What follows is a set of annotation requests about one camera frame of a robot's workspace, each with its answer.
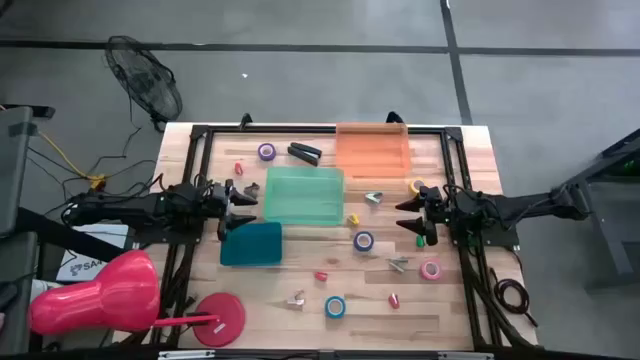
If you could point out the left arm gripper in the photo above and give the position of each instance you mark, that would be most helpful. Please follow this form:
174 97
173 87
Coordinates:
222 200

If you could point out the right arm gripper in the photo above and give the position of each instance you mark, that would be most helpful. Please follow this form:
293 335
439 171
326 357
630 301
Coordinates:
434 210

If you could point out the green mini stapler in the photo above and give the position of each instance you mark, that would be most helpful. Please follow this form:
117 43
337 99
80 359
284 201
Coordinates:
420 241

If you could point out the yellow tape roll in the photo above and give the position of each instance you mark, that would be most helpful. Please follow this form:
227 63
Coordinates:
413 186

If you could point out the red mini stapler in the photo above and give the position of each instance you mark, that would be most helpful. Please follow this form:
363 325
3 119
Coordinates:
394 301
239 169
321 276

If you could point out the pink tape roll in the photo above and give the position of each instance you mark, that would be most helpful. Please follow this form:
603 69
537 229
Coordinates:
423 270

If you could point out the purple tape roll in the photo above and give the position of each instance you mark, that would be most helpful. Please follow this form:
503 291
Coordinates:
261 152

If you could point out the yellow mini stapler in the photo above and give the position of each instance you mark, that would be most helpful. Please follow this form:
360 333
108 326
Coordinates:
353 219

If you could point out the dark blue tape roll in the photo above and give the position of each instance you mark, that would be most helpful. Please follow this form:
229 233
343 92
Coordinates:
356 241

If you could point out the black stapler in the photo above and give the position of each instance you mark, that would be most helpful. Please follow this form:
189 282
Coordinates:
305 154

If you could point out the light blue tape roll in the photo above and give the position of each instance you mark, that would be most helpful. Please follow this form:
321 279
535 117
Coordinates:
328 307

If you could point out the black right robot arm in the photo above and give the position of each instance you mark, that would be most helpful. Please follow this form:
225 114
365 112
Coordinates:
520 205

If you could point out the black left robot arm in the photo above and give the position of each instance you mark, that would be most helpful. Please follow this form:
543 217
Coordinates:
125 207

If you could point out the dark teal plastic bin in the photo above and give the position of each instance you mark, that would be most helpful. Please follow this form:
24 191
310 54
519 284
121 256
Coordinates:
251 245

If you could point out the light green translucent bin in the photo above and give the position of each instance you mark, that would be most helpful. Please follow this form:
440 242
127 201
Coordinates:
304 197

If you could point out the orange translucent plastic bin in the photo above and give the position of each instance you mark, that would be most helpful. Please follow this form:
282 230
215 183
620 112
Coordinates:
372 152

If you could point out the black table clamp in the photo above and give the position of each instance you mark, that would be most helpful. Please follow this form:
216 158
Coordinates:
245 121
395 118

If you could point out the black floor fan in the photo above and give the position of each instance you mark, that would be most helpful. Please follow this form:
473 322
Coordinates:
145 80

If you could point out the white printed box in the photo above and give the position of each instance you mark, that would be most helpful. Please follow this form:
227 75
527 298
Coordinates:
82 257

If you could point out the pink desk lamp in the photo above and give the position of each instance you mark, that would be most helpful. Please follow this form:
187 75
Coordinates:
100 300

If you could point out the black side table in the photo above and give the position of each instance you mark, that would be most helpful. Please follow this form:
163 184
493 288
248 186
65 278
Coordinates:
600 210

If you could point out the black diagonal bar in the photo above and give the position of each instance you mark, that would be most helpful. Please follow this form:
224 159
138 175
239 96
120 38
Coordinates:
55 231

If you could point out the grey metal cabinet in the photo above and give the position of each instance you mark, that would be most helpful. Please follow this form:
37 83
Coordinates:
12 170

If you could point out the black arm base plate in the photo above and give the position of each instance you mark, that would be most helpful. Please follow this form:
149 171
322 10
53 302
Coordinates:
165 239
500 239

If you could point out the black metal table frame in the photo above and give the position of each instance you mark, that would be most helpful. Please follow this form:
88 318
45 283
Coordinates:
472 300

